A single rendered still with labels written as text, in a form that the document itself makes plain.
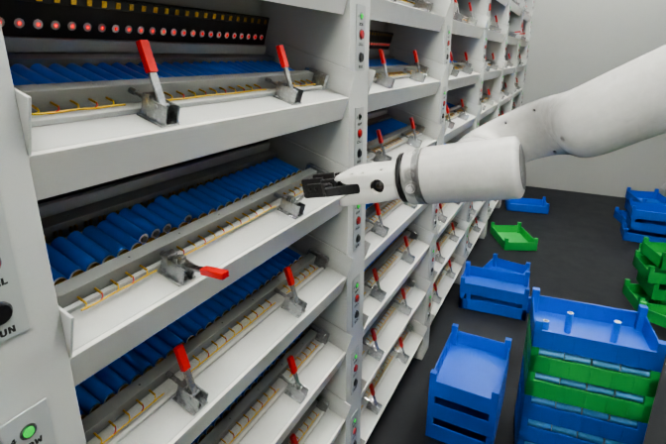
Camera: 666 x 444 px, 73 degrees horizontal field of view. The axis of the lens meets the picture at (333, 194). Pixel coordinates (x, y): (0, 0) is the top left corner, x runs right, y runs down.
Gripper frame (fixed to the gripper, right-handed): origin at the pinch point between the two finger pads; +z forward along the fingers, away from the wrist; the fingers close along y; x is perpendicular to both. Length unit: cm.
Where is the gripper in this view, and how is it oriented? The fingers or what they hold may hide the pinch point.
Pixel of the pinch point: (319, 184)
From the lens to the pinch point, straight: 75.1
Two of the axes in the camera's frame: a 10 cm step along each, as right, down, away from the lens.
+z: -8.7, 0.7, 4.9
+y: 4.6, -2.6, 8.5
